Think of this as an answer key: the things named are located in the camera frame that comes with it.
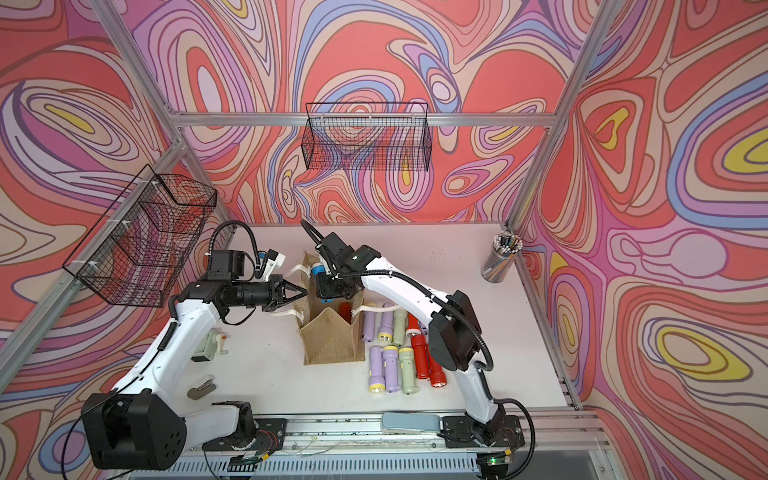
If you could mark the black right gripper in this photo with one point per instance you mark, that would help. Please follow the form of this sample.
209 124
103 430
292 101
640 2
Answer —
324 291

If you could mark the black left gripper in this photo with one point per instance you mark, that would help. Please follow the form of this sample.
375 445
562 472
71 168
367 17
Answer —
276 292

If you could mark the blue flashlight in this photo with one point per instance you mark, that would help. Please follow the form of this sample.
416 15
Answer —
318 271

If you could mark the purple flashlight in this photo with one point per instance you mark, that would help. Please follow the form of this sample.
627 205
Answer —
369 326
390 355
376 383
385 331

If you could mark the brown burlap tote bag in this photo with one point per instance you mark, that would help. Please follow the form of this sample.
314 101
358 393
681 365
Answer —
327 338

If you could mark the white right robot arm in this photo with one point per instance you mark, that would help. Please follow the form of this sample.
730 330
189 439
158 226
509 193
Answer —
454 334

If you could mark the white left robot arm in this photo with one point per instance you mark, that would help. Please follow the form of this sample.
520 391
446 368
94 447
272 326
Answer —
134 427

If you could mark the green flashlight upper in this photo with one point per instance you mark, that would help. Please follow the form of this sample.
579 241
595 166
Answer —
399 327

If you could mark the green flashlight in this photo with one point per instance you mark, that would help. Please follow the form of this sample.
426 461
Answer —
399 327
408 370

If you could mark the red white flashlight upper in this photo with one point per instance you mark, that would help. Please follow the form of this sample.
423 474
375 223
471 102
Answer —
413 328

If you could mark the green pencil sharpener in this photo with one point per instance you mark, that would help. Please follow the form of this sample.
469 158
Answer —
212 345

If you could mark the green flashlight lower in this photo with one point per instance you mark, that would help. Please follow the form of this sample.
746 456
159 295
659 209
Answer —
408 370

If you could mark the grey clip on table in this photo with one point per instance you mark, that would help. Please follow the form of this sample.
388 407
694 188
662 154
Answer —
204 388

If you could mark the metal cup with pencils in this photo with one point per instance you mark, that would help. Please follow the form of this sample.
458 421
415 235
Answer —
505 247

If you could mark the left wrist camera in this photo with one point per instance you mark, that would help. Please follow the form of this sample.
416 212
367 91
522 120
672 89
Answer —
230 265

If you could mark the black wire basket back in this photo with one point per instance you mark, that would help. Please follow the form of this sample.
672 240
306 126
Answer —
367 136

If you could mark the black wire basket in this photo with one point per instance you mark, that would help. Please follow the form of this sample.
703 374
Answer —
367 136
134 258

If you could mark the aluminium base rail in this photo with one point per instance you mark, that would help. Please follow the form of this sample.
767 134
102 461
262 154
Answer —
332 447

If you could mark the black wire basket left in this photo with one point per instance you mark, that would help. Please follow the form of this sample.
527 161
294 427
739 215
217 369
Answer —
134 258

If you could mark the aluminium frame post left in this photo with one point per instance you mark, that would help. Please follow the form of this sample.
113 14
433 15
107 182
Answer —
180 150

